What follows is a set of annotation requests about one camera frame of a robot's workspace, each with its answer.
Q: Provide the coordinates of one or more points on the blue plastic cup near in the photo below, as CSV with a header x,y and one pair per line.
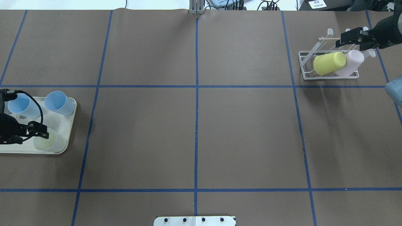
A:
x,y
23,105

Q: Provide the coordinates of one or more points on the white metal base plate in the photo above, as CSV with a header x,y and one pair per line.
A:
x,y
195,221

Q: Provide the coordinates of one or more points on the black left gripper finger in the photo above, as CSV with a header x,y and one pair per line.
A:
x,y
36,129

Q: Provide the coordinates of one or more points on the cream plastic tray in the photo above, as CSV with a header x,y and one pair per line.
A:
x,y
59,123

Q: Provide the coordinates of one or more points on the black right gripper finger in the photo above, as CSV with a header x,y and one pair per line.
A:
x,y
350,37

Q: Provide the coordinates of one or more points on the pink plastic cup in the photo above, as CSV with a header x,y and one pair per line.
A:
x,y
354,59

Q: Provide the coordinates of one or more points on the blue plastic cup far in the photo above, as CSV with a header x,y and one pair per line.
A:
x,y
58,102

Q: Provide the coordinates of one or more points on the white wire cup rack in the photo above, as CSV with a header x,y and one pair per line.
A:
x,y
325,45

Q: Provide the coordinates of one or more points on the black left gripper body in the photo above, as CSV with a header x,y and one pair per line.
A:
x,y
8,128

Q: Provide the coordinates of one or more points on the yellow plastic cup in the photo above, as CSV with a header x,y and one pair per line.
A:
x,y
329,62

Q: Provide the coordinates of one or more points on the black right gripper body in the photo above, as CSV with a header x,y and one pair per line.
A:
x,y
388,33

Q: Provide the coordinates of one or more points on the pale green plastic cup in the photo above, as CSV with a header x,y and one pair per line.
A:
x,y
54,144

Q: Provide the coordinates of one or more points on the aluminium frame post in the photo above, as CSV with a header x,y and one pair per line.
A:
x,y
196,7

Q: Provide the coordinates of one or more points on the blue plastic cup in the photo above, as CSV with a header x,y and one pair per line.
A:
x,y
23,105
58,102

